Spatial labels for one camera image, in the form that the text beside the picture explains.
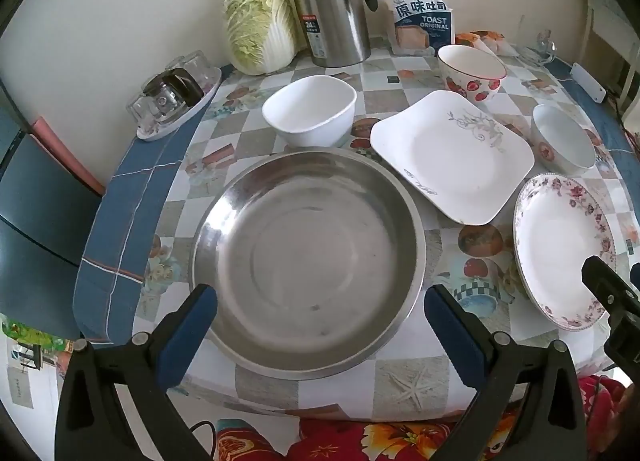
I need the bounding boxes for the glass teapot dark handle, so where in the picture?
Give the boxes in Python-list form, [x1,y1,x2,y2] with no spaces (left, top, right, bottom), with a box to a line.
[142,68,203,122]

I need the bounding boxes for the checkered printed tablecloth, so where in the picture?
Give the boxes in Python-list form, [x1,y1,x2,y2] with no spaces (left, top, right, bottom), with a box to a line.
[72,36,640,422]

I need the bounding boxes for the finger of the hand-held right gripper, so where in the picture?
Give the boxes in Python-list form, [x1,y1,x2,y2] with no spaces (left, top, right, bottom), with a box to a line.
[581,255,640,324]

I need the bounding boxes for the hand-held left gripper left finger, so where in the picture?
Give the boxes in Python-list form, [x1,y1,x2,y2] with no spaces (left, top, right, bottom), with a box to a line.
[55,283,218,461]

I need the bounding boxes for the red floral cloth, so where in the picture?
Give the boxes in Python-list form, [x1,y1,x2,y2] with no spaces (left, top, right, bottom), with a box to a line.
[215,375,640,461]

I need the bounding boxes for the clear wrapped snack packet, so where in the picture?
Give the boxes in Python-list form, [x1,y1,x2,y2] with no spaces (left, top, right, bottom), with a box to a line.
[472,31,518,58]

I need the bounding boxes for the small white bowl red print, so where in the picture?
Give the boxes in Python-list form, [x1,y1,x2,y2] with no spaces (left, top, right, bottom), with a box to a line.
[531,105,597,176]

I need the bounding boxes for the clear drinking glass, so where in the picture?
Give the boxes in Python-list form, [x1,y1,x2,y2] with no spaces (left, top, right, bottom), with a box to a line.
[172,52,211,86]
[125,93,156,130]

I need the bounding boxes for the square white plate grey floral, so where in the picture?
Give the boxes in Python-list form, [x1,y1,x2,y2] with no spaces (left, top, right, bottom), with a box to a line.
[370,90,536,226]

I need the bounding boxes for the white oval tray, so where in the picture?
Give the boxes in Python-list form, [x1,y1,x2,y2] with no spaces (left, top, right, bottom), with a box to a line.
[136,66,222,142]

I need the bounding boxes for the black cable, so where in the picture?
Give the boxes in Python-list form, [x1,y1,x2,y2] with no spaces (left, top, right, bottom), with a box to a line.
[191,421,217,461]

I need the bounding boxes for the napa cabbage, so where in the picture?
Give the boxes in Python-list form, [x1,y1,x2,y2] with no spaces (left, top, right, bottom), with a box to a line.
[223,0,301,76]

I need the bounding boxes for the glass mug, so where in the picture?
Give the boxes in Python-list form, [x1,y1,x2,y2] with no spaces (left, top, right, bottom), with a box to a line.
[520,30,558,66]

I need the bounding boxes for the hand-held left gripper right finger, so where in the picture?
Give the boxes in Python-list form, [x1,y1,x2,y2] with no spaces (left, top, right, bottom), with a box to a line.
[424,283,588,461]

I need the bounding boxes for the round pink floral plate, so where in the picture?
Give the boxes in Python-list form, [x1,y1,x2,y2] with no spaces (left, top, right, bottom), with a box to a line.
[513,173,617,332]

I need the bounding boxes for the stainless steel thermos jug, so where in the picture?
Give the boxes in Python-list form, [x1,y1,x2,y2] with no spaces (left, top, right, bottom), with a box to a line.
[289,0,378,68]

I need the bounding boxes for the white power strip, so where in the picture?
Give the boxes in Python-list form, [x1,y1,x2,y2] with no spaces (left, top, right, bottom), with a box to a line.
[570,62,607,102]

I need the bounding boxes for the strawberry print bowl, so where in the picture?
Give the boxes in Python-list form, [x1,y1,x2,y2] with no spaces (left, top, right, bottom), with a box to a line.
[438,44,507,102]

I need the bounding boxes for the stainless steel basin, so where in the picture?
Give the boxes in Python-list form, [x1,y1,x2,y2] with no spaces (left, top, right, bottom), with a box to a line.
[191,150,427,382]

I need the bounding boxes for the white shelf rack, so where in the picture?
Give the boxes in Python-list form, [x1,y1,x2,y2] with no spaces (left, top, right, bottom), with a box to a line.
[575,0,640,112]

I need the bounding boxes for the plain white bowl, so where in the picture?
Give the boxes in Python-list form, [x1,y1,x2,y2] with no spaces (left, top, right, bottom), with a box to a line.
[261,76,357,148]

